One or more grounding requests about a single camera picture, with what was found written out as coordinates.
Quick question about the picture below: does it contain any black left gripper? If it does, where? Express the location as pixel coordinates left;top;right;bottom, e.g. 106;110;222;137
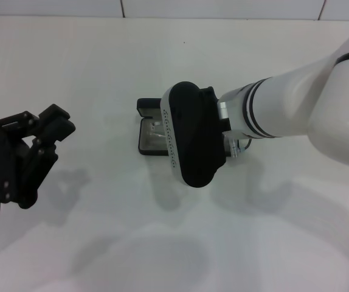
0;103;77;218

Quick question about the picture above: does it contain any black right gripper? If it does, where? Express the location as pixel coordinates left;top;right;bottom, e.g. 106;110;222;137
200;86;232;158

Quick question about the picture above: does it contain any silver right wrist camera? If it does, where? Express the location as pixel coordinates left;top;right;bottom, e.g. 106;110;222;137
161;81;227;189

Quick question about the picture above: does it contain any right wrist cable with connector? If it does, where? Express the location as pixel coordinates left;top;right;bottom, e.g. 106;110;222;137
228;137;254;158

